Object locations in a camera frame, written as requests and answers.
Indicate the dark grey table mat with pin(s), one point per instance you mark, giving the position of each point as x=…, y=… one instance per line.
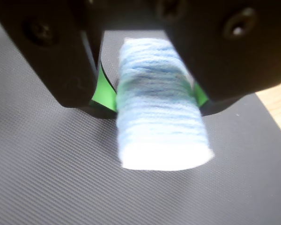
x=61, y=175

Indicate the light blue yarn-wrapped block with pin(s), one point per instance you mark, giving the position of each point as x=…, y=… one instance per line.
x=159, y=117

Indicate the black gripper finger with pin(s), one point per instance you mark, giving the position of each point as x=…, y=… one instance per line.
x=224, y=58

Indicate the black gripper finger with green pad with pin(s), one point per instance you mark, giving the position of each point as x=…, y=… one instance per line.
x=56, y=58

